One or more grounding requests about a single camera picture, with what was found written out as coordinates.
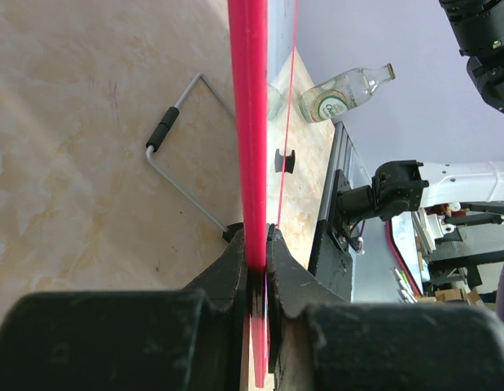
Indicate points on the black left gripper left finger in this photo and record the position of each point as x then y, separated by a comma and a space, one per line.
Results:
194, 338

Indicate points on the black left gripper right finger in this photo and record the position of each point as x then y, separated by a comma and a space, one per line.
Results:
320, 342

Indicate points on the pink-framed whiteboard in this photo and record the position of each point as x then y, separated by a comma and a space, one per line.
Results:
262, 47

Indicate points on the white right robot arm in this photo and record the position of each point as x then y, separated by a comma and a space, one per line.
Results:
408, 185

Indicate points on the clear glass bottle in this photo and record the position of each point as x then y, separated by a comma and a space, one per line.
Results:
343, 93

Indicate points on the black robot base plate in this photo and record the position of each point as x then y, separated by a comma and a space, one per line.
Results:
330, 261

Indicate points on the grey wire board stand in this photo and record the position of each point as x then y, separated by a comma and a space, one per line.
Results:
193, 150

